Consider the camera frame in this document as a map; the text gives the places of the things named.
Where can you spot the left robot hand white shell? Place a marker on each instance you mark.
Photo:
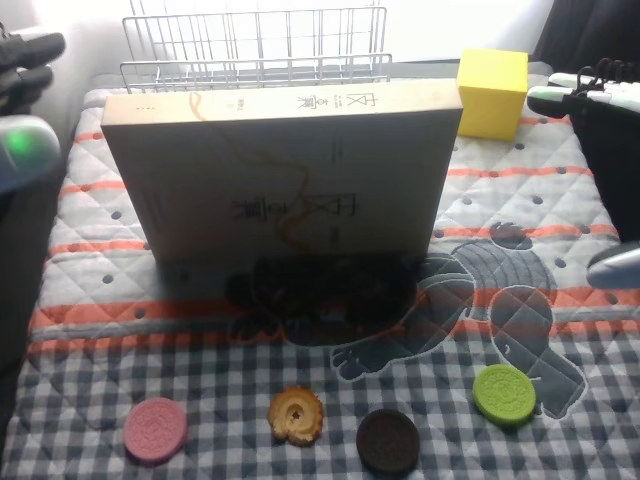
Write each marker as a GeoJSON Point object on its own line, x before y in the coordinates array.
{"type": "Point", "coordinates": [35, 47]}

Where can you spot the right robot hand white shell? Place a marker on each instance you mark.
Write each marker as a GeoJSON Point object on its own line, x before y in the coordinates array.
{"type": "Point", "coordinates": [545, 102]}

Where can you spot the wooden block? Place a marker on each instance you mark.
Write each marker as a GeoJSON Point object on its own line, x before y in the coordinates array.
{"type": "Point", "coordinates": [250, 165]}

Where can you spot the yellow cube box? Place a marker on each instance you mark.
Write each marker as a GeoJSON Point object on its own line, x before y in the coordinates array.
{"type": "Point", "coordinates": [492, 100]}

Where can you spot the grey quilt with bear print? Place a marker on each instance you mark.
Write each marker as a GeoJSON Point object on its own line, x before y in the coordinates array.
{"type": "Point", "coordinates": [500, 165]}

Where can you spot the dark curtain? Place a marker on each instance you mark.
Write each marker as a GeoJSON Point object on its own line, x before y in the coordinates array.
{"type": "Point", "coordinates": [590, 25]}

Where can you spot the green sandwich cookie toy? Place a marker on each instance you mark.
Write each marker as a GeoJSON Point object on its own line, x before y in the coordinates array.
{"type": "Point", "coordinates": [504, 396]}

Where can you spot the dark brown sandwich cookie toy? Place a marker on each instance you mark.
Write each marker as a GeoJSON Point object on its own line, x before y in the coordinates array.
{"type": "Point", "coordinates": [387, 442]}

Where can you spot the golden butter cookie toy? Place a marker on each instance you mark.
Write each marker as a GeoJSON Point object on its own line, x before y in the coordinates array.
{"type": "Point", "coordinates": [295, 417]}

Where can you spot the pink sandwich cookie toy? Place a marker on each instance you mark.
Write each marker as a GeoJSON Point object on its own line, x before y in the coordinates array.
{"type": "Point", "coordinates": [156, 432]}

